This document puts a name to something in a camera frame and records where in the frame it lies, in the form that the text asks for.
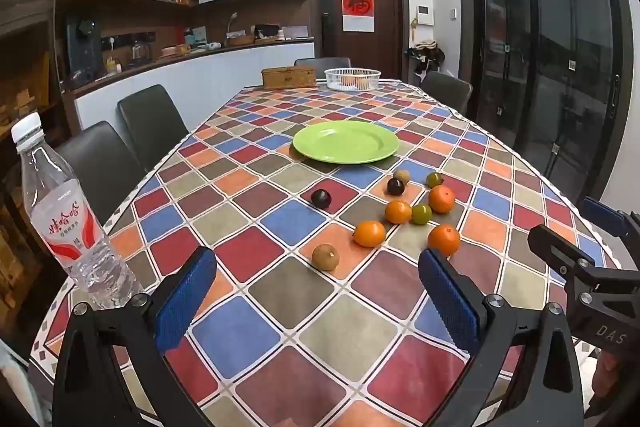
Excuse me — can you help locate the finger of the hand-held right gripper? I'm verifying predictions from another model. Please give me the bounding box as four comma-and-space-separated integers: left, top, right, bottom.
581, 196, 640, 253
527, 223, 602, 281

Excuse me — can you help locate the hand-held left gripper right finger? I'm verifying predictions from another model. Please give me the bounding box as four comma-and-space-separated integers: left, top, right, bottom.
418, 248, 585, 427

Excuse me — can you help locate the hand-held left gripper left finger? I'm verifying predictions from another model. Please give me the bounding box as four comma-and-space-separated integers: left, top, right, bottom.
52, 246, 218, 427

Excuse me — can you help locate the large orange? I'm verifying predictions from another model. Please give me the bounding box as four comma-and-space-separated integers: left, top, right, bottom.
428, 185, 456, 215

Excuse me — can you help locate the small orange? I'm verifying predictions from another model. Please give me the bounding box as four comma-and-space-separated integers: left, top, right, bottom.
384, 200, 413, 225

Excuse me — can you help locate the green plate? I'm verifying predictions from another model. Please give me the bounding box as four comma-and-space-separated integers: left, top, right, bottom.
292, 121, 400, 165

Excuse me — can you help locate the person's right hand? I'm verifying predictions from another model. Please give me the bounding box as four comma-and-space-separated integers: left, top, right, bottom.
593, 349, 630, 418

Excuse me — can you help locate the clear plastic water bottle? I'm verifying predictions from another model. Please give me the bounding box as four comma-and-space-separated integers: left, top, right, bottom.
11, 112, 146, 310

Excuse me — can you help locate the dark leather dining chair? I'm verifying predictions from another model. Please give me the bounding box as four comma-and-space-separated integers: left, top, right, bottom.
52, 121, 146, 225
294, 57, 352, 70
420, 72, 473, 115
117, 84, 190, 172

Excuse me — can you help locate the black framed glass sliding door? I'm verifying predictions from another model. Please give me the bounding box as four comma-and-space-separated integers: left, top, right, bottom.
455, 0, 636, 208

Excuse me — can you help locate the white kitchen counter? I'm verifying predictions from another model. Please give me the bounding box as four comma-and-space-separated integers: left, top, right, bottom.
65, 38, 316, 132

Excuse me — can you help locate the pile of bags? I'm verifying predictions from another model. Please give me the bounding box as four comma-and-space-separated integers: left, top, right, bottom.
406, 41, 446, 74

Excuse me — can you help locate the woven wicker box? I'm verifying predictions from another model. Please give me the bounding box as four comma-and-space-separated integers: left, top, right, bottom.
261, 66, 316, 90

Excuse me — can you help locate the white plastic basket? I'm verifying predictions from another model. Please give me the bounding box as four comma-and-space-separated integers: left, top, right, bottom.
324, 68, 382, 92

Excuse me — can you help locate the black countertop appliance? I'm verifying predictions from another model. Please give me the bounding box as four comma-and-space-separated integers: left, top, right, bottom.
66, 18, 103, 78

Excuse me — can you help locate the dark brown door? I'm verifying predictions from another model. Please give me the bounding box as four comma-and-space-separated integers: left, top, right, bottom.
311, 0, 408, 80

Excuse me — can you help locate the red and white wall calendar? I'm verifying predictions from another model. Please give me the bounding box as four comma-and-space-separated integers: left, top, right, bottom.
341, 0, 375, 32

